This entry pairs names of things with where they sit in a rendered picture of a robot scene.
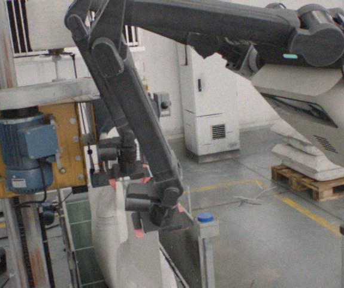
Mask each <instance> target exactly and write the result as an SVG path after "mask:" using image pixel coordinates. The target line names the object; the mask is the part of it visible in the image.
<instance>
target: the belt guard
mask: <svg viewBox="0 0 344 288"><path fill-rule="evenodd" d="M90 77H91V76H90ZM68 80H71V81H67V82H60V83H53V82H47V83H52V84H45V83H39V84H34V85H26V86H18V87H13V88H5V89H0V110H9V109H19V108H24V107H31V106H37V105H40V104H46V103H51V102H55V101H60V100H65V99H69V98H74V97H79V96H82V95H88V94H93V93H97V92H98V90H97V87H96V85H95V83H94V81H93V79H92V77H91V78H88V77H87V78H83V77H81V78H76V79H68Z"/></svg>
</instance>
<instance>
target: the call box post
mask: <svg viewBox="0 0 344 288"><path fill-rule="evenodd" d="M203 251H204V266H205V274H206V288H215V273H214V264H213V248H212V237H208V238H203Z"/></svg>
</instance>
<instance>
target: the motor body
mask: <svg viewBox="0 0 344 288"><path fill-rule="evenodd" d="M43 118H44V113H43V112H38V113H35V114H32V115H26V116H18V117H12V118H3V117H0V146H1V152H2V158H3V162H4V164H6V165H7V167H6V168H5V174H6V178H7V184H8V187H9V189H10V190H11V191H12V192H14V193H16V194H32V193H37V192H40V191H43V190H44V185H43V178H42V174H41V169H40V164H39V163H38V162H37V159H33V160H30V159H29V158H28V157H26V156H24V155H21V154H20V149H19V143H18V138H17V130H18V129H21V128H26V127H32V126H36V125H41V124H43V120H42V119H43ZM43 168H44V176H45V180H46V188H47V189H48V188H49V187H50V186H51V185H52V183H53V181H54V174H53V165H52V163H49V161H43Z"/></svg>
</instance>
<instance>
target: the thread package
mask: <svg viewBox="0 0 344 288"><path fill-rule="evenodd" d="M73 1H74V0H30V1H28V2H26V4H25V5H26V13H27V18H28V27H29V35H28V36H29V42H30V46H31V50H32V51H36V50H45V49H51V51H52V52H61V51H65V48H67V47H77V46H76V44H75V42H74V40H73V38H72V33H71V31H69V30H68V29H67V28H66V26H65V24H64V18H65V13H66V11H67V10H68V7H69V6H70V5H71V4H72V3H73Z"/></svg>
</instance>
